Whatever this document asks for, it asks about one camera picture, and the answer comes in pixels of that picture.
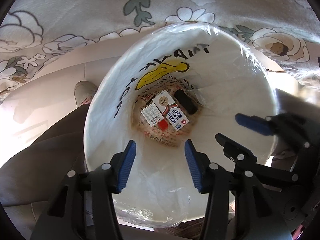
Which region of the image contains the black cylinder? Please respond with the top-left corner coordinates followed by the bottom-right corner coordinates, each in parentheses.
top-left (174, 89), bottom-right (198, 115)

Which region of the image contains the white blue medicine box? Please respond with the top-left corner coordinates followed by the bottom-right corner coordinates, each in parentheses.
top-left (152, 90), bottom-right (189, 131)

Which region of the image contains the small white medicine box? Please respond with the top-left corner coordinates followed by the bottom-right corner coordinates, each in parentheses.
top-left (140, 103), bottom-right (164, 127)

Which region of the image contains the white trash bin with liner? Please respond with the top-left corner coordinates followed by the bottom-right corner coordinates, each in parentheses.
top-left (84, 23), bottom-right (278, 228)

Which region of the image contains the person's dark trousers leg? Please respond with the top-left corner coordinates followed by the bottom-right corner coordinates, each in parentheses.
top-left (0, 103), bottom-right (118, 240)

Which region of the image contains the small red item in bin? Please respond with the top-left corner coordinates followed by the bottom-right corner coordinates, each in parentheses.
top-left (158, 119), bottom-right (169, 131)

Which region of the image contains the brown paper bag in bin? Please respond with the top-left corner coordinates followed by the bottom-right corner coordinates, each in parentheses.
top-left (132, 79), bottom-right (203, 147)

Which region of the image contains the grey shoe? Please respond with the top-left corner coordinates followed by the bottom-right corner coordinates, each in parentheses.
top-left (74, 81), bottom-right (98, 107)

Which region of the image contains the floral bedspread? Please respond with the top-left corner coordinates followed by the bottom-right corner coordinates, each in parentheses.
top-left (1, 0), bottom-right (319, 99)

